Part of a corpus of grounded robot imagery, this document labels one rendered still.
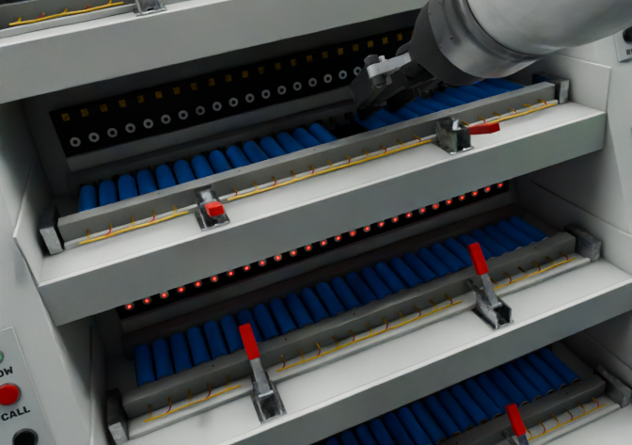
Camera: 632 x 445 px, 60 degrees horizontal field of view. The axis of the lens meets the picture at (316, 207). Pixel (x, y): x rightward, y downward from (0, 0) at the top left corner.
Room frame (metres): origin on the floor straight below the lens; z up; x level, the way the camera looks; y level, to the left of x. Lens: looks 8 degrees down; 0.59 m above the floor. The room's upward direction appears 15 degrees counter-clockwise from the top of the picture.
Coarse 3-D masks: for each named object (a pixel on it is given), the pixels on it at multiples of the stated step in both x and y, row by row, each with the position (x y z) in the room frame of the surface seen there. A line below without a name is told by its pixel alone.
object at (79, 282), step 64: (576, 64) 0.64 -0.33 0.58; (192, 128) 0.67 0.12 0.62; (512, 128) 0.61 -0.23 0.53; (576, 128) 0.60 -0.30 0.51; (320, 192) 0.54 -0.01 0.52; (384, 192) 0.55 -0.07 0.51; (448, 192) 0.57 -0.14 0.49; (64, 256) 0.51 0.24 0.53; (128, 256) 0.49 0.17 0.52; (192, 256) 0.50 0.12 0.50; (256, 256) 0.52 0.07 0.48; (64, 320) 0.48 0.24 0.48
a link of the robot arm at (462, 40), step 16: (432, 0) 0.39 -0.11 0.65; (448, 0) 0.37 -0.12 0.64; (464, 0) 0.35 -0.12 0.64; (432, 16) 0.40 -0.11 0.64; (448, 16) 0.37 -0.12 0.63; (464, 16) 0.35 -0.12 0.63; (448, 32) 0.38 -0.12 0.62; (464, 32) 0.36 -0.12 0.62; (480, 32) 0.35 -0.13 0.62; (448, 48) 0.39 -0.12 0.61; (464, 48) 0.37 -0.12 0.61; (480, 48) 0.36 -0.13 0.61; (496, 48) 0.35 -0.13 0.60; (464, 64) 0.39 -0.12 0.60; (480, 64) 0.38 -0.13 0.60; (496, 64) 0.37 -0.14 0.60; (512, 64) 0.37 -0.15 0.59; (528, 64) 0.37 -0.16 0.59
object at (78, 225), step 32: (512, 96) 0.63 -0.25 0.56; (544, 96) 0.65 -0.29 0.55; (384, 128) 0.61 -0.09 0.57; (416, 128) 0.60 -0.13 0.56; (288, 160) 0.57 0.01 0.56; (320, 160) 0.58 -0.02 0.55; (160, 192) 0.55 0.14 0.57; (192, 192) 0.54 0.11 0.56; (224, 192) 0.56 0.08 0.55; (256, 192) 0.55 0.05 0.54; (64, 224) 0.51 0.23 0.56; (96, 224) 0.52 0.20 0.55
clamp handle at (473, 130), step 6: (456, 120) 0.57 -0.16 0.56; (450, 126) 0.58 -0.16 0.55; (456, 126) 0.58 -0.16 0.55; (474, 126) 0.54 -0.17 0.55; (480, 126) 0.52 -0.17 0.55; (486, 126) 0.51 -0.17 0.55; (492, 126) 0.51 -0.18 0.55; (498, 126) 0.51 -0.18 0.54; (456, 132) 0.57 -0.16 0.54; (462, 132) 0.56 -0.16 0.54; (468, 132) 0.55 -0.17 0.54; (474, 132) 0.54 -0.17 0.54; (480, 132) 0.53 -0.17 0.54; (486, 132) 0.52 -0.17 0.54; (492, 132) 0.51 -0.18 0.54
